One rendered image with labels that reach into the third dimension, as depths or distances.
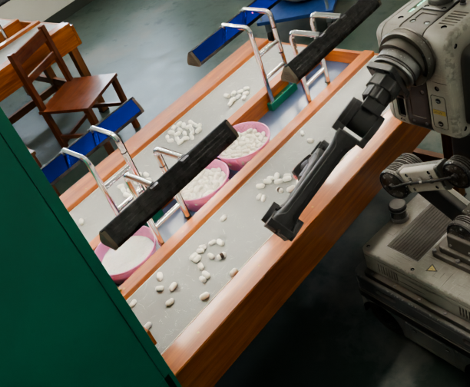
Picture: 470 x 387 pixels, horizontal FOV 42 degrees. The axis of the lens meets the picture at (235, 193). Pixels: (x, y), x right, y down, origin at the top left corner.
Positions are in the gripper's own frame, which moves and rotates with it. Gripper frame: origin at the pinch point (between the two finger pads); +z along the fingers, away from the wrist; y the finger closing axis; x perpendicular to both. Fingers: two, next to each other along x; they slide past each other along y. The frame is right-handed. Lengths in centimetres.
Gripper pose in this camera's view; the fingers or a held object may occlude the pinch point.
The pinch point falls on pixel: (296, 176)
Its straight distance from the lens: 227.1
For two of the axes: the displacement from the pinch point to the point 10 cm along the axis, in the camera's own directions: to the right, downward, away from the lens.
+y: -6.4, 6.2, -4.6
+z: -3.7, 2.8, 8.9
